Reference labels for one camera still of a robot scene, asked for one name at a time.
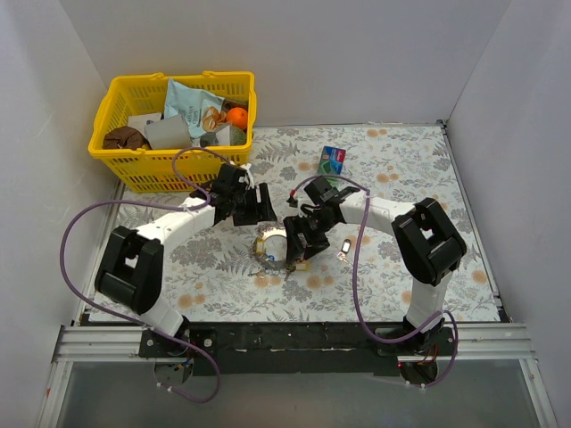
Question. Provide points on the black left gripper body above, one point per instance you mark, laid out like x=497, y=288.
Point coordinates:
x=244, y=207

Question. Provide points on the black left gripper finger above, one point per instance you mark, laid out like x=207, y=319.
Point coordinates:
x=265, y=208
x=246, y=212

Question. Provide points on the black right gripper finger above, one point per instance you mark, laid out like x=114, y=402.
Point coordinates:
x=295, y=248
x=315, y=240

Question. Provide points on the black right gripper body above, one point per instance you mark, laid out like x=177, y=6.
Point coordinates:
x=305, y=232

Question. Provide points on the large metal key ring disc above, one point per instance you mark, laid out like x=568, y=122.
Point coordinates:
x=270, y=241

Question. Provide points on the yellow key tag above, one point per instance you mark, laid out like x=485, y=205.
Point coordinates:
x=303, y=266

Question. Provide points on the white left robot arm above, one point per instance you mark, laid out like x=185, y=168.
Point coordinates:
x=131, y=269

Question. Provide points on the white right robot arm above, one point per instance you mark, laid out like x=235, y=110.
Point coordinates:
x=431, y=247

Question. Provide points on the green avocado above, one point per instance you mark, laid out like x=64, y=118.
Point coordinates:
x=237, y=136

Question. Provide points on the green blue sponge pack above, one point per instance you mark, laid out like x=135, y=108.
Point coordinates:
x=331, y=163

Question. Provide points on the floral patterned table mat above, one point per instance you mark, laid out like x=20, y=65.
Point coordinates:
x=215, y=277

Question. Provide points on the orange fruit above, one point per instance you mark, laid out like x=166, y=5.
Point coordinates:
x=238, y=117

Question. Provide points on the light blue chips bag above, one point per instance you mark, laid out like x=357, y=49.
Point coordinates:
x=201, y=110

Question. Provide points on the grey cardboard box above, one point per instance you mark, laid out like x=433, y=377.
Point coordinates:
x=168, y=134

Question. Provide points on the yellow plastic shopping basket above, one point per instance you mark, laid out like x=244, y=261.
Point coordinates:
x=155, y=171

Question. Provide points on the white carton in basket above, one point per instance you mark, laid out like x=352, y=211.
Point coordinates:
x=139, y=122

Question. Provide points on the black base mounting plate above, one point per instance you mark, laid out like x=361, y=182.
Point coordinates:
x=290, y=348

